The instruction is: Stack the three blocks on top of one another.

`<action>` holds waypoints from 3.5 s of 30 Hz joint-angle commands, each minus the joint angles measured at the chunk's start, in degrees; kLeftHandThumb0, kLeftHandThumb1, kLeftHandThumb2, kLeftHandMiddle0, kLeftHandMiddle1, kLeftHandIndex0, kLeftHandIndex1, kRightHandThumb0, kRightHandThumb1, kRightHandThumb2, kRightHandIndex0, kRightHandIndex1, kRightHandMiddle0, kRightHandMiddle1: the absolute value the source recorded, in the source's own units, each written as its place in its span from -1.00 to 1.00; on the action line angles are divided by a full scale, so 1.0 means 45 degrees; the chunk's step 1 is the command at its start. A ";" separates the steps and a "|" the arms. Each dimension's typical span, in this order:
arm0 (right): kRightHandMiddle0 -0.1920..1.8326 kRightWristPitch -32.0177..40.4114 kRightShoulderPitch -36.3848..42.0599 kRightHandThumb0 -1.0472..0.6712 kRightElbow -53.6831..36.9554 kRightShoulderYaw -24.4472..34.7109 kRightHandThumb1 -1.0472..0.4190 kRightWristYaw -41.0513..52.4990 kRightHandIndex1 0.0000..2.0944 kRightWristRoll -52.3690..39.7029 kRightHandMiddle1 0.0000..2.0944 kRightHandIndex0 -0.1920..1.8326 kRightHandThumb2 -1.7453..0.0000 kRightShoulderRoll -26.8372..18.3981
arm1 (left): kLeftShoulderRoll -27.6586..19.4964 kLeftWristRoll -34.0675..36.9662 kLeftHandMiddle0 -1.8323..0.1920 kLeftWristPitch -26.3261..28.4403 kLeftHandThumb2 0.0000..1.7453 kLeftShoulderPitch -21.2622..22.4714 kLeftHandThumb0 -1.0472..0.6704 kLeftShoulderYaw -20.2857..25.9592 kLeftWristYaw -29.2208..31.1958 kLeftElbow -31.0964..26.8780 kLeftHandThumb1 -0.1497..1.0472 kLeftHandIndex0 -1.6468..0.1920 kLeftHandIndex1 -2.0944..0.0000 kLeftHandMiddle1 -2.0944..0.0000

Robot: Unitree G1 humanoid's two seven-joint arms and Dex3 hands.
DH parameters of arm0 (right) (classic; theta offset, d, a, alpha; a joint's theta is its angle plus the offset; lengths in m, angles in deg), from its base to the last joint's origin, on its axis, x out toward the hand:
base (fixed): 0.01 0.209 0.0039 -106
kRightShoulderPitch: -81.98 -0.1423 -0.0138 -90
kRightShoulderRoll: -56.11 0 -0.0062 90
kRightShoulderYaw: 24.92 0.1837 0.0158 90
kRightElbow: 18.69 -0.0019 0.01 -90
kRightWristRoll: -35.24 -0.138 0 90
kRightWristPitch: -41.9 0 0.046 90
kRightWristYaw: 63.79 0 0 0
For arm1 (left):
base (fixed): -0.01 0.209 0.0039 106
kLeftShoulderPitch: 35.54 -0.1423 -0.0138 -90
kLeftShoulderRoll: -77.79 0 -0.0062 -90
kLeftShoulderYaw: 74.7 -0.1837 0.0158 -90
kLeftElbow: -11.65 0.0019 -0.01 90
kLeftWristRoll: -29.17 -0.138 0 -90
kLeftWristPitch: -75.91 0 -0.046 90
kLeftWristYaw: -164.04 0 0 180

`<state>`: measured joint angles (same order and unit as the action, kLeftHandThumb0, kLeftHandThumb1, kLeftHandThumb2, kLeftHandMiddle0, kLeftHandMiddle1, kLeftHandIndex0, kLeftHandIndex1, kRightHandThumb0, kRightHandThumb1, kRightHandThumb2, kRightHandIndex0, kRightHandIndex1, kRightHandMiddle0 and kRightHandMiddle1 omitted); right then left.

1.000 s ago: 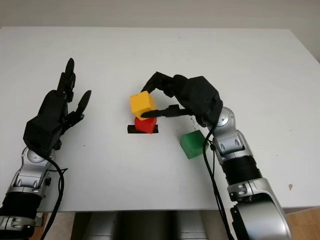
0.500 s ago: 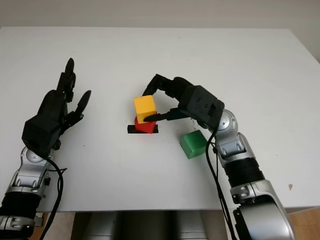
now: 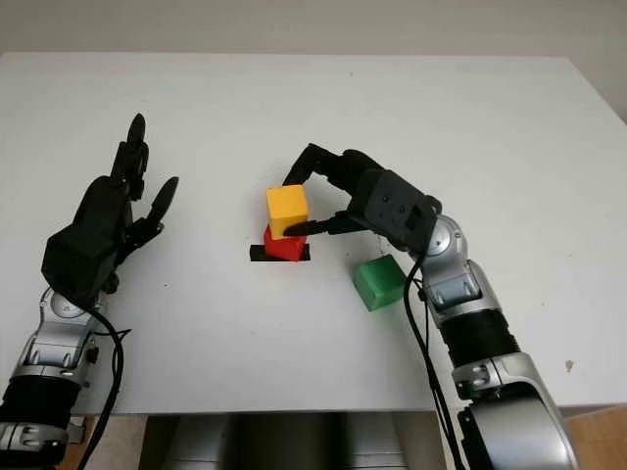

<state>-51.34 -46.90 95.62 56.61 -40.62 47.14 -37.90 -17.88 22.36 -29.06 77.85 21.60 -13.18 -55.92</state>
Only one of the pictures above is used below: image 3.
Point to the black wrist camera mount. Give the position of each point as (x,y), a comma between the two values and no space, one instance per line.
(78,264)
(397,210)

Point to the red wooden block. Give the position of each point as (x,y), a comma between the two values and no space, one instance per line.
(284,249)

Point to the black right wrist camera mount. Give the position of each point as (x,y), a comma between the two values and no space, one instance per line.
(397,210)

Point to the green wooden block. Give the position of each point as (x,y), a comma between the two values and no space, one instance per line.
(377,281)

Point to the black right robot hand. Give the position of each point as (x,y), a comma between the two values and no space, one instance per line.
(352,169)

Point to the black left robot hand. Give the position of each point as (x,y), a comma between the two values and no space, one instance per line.
(105,205)

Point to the black tape strip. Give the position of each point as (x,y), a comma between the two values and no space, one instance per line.
(255,254)

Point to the white table leg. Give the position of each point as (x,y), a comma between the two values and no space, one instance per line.
(78,431)

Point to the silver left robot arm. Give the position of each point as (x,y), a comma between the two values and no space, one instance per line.
(54,343)

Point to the grey robot body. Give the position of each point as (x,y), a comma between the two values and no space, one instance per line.
(294,440)

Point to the yellow wooden block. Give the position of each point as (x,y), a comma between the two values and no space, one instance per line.
(286,205)

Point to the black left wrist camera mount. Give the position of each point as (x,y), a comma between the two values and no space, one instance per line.
(78,264)

